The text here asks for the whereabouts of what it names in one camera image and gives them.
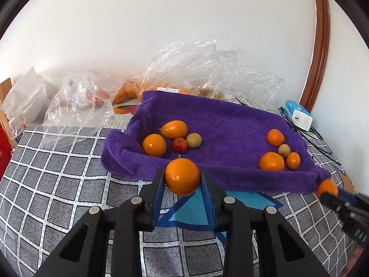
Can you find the red box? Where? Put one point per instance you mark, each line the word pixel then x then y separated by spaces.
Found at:
pixel 3 147

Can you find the small red fruit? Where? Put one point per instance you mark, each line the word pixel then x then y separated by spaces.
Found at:
pixel 180 144

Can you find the bagged red fruit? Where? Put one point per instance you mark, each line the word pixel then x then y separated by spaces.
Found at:
pixel 102 93

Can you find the grey checked bed sheet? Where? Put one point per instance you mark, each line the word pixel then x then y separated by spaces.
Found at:
pixel 57 164

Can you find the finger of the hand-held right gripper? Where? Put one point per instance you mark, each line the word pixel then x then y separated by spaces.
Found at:
pixel 334 200
pixel 347 194

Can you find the bagged orange mandarin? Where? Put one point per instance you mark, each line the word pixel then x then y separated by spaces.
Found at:
pixel 120 94
pixel 131 89

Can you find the oblong orange mandarin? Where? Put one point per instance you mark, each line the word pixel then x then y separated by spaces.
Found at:
pixel 173 129

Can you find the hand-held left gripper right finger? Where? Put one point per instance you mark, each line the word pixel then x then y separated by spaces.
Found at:
pixel 206 196

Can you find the brown wooden door frame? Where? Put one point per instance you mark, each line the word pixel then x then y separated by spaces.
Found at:
pixel 321 49

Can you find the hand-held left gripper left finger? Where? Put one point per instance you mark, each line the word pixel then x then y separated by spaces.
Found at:
pixel 158 199

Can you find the small orange mandarin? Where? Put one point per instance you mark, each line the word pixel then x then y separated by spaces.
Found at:
pixel 293 160

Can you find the clear plastic bottle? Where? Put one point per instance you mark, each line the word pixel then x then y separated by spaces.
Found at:
pixel 16 129

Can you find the brown cardboard box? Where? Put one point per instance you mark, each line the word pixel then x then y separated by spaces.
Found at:
pixel 5 86

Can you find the bunch of brown longans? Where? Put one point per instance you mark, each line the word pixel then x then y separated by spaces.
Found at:
pixel 210 92

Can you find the white charger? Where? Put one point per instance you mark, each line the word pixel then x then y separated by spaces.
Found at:
pixel 302 120

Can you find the purple towel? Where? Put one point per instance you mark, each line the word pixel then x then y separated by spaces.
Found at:
pixel 224 121

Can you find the white translucent plastic bag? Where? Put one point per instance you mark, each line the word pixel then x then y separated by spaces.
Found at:
pixel 28 98

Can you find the blue box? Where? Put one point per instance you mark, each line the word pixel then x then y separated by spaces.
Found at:
pixel 292 105

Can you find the large clear plastic bag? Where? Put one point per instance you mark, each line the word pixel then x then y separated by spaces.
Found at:
pixel 201 63

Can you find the brown longan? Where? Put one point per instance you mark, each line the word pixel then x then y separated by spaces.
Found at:
pixel 284 150
pixel 193 140

